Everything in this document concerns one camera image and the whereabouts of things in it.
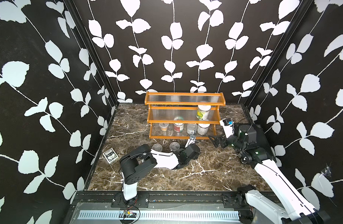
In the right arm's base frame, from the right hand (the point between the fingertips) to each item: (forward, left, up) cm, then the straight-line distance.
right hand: (214, 130), depth 76 cm
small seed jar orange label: (+13, +31, -15) cm, 37 cm away
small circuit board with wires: (-37, +46, -22) cm, 63 cm away
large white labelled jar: (+11, +3, -14) cm, 18 cm away
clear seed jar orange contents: (-1, +23, -18) cm, 29 cm away
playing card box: (-6, +65, -22) cm, 69 cm away
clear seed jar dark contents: (-2, +34, -17) cm, 38 cm away
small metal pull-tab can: (+13, +11, -17) cm, 24 cm away
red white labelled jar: (+13, +20, -16) cm, 29 cm away
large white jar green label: (+14, +5, 0) cm, 15 cm away
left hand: (0, +10, -17) cm, 20 cm away
